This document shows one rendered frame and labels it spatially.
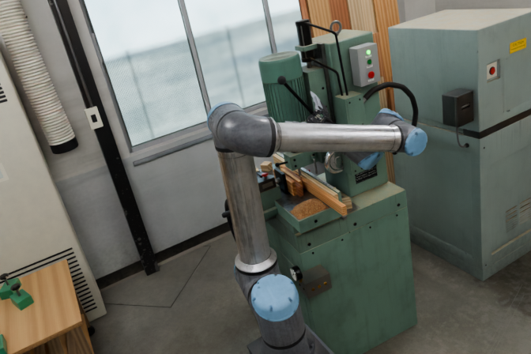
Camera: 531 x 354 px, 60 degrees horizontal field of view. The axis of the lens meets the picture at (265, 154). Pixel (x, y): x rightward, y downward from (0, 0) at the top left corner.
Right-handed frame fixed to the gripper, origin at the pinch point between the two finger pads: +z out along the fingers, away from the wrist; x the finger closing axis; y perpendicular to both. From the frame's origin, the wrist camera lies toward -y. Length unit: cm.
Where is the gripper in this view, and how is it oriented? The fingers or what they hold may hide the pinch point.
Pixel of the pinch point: (297, 107)
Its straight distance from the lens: 177.7
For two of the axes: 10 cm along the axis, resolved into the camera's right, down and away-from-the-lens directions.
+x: -6.4, 7.6, -0.5
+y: -2.4, -2.7, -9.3
